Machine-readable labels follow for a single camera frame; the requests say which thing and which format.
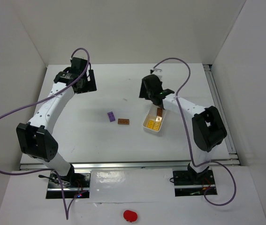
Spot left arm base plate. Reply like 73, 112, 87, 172
46, 172, 91, 199

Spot red round button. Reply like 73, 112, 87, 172
123, 210, 138, 223

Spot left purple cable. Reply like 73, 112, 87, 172
0, 47, 91, 221

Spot aluminium rail frame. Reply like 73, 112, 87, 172
20, 64, 241, 170

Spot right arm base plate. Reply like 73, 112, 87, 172
169, 170, 217, 197

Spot purple lego brick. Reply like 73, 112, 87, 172
107, 112, 116, 122

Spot long yellow lego brick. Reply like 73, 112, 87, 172
152, 120, 161, 131

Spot brown lego brick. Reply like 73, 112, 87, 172
156, 108, 163, 121
118, 119, 129, 125

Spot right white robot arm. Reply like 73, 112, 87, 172
139, 75, 227, 181

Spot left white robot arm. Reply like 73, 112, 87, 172
16, 57, 97, 182

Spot white compartment tray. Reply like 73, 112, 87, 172
143, 104, 167, 136

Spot small yellow lego brick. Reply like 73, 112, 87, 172
146, 120, 155, 129

